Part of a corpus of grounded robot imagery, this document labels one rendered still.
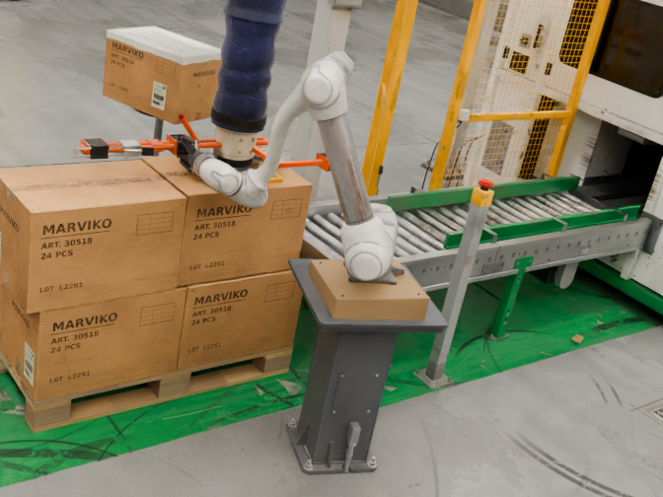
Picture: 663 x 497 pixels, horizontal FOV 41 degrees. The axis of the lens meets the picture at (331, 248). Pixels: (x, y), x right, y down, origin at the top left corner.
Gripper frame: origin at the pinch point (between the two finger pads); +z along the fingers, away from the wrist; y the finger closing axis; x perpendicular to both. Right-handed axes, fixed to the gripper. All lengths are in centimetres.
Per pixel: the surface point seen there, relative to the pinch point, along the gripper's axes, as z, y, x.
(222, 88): -0.4, -23.0, 16.5
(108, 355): -20, 79, -31
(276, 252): -18, 44, 43
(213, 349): -19, 87, 17
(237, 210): -19.0, 21.7, 19.3
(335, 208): 31, 51, 112
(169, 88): 153, 25, 75
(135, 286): -20, 49, -22
